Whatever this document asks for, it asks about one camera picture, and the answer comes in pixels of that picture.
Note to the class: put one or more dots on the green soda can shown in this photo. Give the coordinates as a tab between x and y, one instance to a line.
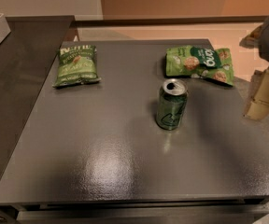
173	97

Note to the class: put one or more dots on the green popcorn snack bag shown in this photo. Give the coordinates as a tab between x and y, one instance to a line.
190	61

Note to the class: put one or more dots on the green jalapeno chip bag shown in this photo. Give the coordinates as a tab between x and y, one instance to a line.
77	65

